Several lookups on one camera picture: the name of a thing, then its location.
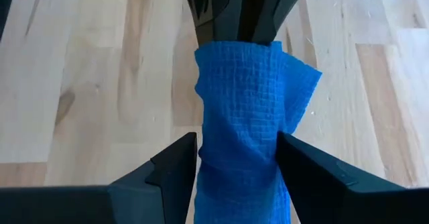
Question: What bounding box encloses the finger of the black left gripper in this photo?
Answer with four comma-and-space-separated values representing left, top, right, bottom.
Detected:
180, 0, 246, 46
237, 0, 312, 46

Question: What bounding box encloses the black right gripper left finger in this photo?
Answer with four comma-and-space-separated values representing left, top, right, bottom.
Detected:
0, 132, 198, 224

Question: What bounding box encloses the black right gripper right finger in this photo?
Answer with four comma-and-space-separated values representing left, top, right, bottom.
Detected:
276, 131, 429, 224

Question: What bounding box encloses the blue elastic bandage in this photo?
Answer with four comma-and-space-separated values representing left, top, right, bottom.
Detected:
193, 40, 323, 224

